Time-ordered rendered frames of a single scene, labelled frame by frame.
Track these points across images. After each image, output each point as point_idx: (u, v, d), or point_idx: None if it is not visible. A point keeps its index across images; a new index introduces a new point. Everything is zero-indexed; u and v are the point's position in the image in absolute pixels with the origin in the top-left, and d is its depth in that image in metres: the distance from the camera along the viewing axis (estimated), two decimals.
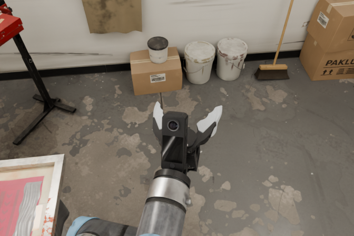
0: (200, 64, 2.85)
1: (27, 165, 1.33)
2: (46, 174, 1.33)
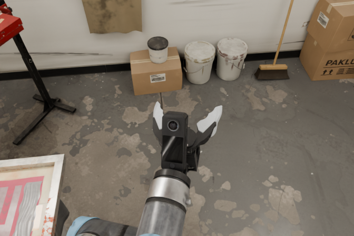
0: (200, 64, 2.85)
1: (27, 165, 1.33)
2: (46, 174, 1.33)
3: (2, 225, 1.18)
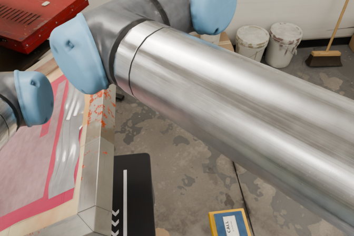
0: (254, 48, 2.71)
1: None
2: None
3: (45, 136, 0.69)
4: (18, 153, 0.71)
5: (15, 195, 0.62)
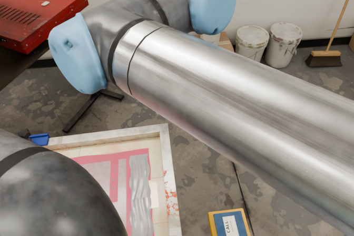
0: (254, 48, 2.71)
1: (128, 136, 1.16)
2: (149, 146, 1.16)
3: (115, 203, 1.00)
4: None
5: None
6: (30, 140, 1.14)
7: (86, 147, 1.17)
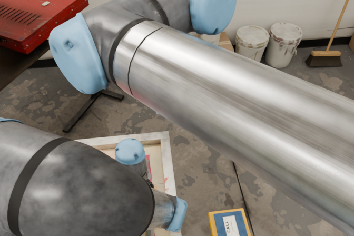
0: (254, 48, 2.71)
1: None
2: (150, 153, 1.19)
3: None
4: None
5: None
6: None
7: None
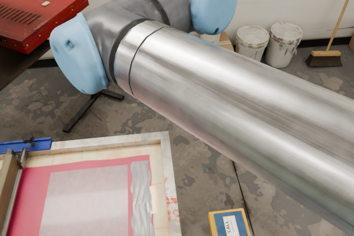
0: (254, 48, 2.71)
1: (129, 143, 1.19)
2: (150, 152, 1.19)
3: (117, 208, 1.04)
4: (90, 213, 1.03)
5: None
6: (33, 144, 1.16)
7: (88, 151, 1.20)
